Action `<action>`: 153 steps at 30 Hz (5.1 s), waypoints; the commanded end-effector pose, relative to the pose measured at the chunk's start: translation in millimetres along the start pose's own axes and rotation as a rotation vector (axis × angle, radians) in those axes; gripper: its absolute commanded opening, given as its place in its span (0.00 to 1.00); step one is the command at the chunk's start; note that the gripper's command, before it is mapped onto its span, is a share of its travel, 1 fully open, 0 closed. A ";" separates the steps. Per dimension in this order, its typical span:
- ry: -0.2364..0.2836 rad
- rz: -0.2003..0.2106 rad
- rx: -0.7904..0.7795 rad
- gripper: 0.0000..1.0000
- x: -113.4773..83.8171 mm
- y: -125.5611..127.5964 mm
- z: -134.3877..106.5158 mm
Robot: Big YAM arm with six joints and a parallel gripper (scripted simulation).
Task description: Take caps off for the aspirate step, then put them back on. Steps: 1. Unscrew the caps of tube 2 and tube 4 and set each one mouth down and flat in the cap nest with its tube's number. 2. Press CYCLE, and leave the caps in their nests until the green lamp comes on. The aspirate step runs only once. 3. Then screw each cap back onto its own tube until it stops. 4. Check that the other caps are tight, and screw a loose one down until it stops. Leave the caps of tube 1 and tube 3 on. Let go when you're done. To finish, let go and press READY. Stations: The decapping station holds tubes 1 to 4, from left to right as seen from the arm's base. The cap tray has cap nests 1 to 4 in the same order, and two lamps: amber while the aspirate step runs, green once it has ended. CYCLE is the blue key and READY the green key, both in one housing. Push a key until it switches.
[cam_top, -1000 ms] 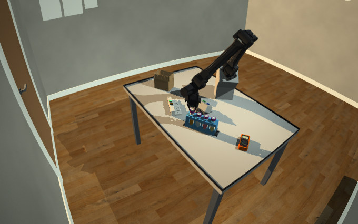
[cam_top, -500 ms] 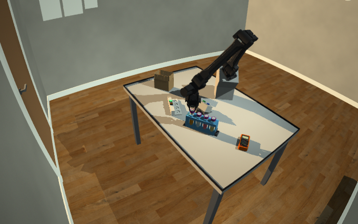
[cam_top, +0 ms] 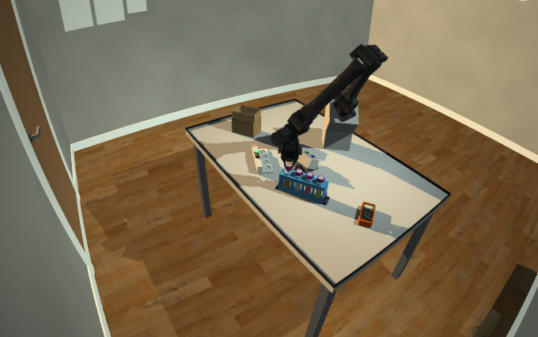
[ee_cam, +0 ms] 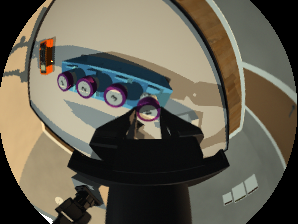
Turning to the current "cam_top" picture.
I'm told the black table edge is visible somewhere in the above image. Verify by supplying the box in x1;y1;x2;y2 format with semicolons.
185;99;451;288

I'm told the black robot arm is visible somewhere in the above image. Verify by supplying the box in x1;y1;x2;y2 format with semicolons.
271;44;388;162

